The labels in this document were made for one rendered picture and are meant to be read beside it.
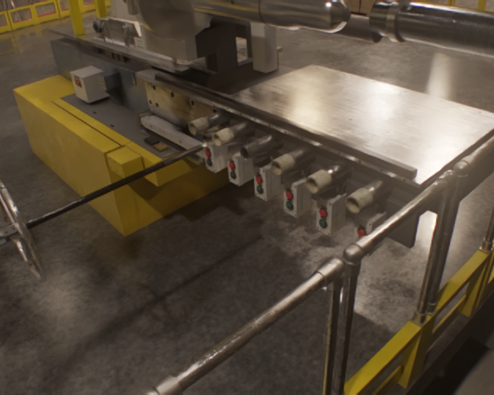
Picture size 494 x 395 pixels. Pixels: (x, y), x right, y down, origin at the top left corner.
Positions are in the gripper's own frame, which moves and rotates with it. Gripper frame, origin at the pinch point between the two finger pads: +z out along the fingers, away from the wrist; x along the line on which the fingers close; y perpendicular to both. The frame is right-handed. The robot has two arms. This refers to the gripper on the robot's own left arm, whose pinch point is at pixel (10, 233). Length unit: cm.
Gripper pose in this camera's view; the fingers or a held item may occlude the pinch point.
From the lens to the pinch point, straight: 164.0
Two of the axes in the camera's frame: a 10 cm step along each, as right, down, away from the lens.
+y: -5.3, -8.4, 1.1
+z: 7.6, -4.0, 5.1
